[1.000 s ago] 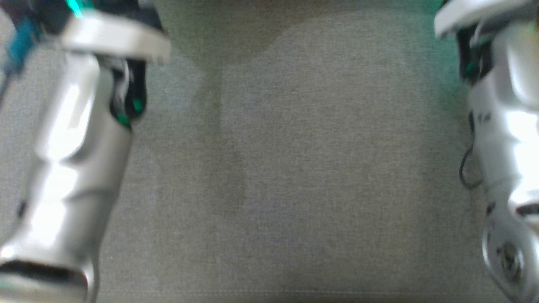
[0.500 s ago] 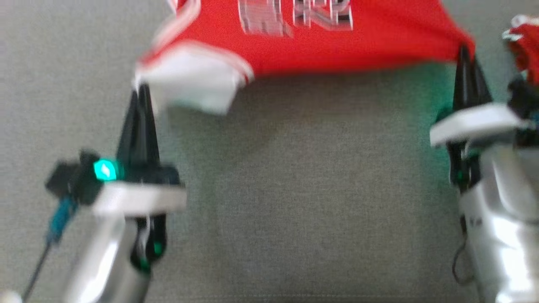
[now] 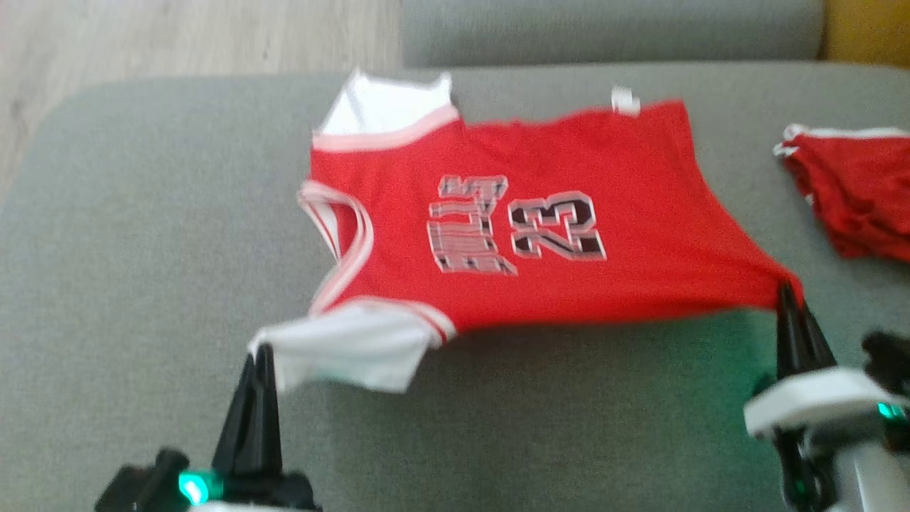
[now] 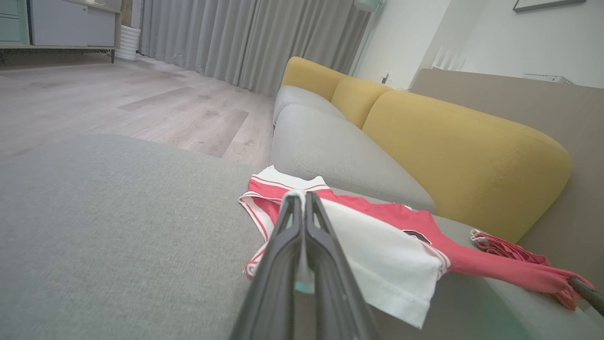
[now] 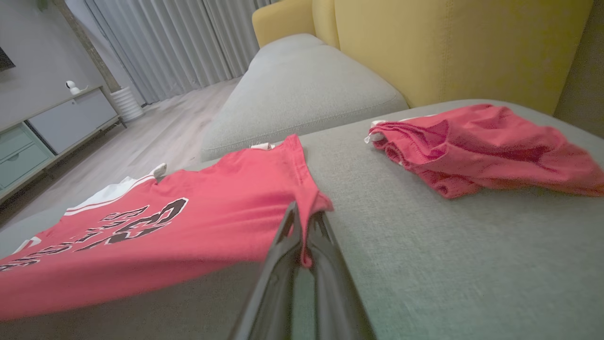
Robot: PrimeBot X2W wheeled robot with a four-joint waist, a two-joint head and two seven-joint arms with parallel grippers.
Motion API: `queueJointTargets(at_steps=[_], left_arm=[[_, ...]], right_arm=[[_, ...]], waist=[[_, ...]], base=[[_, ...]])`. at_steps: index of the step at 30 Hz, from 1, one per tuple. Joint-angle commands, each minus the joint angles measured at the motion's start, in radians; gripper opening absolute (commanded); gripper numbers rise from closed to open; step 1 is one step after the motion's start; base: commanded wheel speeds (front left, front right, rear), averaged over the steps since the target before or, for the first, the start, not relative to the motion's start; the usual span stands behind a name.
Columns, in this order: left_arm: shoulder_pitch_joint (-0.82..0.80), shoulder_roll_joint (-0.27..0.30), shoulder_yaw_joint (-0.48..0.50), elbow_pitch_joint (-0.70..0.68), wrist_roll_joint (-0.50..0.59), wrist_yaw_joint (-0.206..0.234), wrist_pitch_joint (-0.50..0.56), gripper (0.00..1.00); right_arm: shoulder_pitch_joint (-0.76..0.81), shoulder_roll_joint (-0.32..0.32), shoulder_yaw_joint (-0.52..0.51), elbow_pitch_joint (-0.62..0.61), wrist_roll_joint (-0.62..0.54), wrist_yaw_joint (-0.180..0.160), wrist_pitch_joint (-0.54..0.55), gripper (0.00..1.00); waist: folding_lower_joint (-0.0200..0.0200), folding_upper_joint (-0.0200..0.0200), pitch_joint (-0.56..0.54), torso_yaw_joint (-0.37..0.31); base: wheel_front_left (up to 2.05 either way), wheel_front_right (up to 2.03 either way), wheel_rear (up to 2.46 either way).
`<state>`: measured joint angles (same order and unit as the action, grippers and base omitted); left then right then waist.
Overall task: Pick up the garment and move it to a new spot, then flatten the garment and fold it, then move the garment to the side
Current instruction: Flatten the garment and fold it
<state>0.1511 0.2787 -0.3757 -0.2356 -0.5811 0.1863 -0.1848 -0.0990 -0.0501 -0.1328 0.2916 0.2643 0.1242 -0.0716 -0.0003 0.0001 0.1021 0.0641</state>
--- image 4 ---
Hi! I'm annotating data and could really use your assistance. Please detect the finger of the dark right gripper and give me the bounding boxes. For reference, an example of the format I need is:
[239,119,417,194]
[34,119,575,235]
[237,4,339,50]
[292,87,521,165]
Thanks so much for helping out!
[568,277,604,318]

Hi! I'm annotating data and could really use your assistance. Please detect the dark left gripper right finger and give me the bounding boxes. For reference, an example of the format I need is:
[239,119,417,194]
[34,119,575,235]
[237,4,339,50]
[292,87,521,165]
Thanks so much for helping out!
[304,190,379,340]

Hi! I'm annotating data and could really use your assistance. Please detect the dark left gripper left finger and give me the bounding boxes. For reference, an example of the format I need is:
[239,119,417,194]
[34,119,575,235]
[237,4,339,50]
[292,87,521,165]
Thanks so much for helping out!
[229,190,305,340]

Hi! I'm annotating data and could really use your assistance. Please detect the red and white jersey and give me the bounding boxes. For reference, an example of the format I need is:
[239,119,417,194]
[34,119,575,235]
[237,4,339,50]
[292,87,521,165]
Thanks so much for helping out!
[238,165,596,330]

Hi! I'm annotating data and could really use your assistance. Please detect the red shorts with white trim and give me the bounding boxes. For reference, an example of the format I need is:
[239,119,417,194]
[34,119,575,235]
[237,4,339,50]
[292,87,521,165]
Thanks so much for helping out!
[470,229,552,266]

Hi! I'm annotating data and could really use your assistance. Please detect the large grey sofa ottoman cushion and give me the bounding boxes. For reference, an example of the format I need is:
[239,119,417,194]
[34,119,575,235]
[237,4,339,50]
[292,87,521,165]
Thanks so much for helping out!
[0,134,604,340]

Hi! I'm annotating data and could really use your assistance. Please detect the small grey sofa seat cushion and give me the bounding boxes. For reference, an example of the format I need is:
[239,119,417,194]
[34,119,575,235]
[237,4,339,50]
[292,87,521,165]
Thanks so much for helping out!
[273,85,348,126]

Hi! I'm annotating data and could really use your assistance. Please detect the taupe sofa back panel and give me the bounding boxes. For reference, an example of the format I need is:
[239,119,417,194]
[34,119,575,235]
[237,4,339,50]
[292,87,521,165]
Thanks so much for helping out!
[408,68,604,305]

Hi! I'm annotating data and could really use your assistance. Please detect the large yellow sofa back cushion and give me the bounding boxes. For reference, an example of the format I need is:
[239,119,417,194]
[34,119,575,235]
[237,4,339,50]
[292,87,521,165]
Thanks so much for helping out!
[362,89,573,244]

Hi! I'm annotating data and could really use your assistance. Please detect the white grille appliance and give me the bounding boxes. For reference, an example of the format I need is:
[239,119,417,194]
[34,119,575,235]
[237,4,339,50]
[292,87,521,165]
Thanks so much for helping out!
[524,73,575,86]

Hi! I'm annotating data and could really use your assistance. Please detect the grey pleated curtain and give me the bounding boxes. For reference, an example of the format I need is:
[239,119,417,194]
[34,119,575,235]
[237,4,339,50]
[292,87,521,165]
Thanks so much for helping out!
[139,0,374,98]

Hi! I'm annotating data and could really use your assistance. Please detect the white ribbed cylinder bin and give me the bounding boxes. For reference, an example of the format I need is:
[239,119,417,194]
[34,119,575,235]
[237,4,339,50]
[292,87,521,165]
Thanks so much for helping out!
[115,25,142,61]

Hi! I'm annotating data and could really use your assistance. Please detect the floor lamp with pale shade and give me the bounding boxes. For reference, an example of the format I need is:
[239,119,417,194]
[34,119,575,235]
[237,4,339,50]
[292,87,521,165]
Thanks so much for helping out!
[348,0,386,77]

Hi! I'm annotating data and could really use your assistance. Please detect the wooden cabinet with grey doors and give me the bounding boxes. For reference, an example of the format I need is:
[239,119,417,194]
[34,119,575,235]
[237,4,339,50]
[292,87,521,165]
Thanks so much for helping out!
[0,0,123,65]

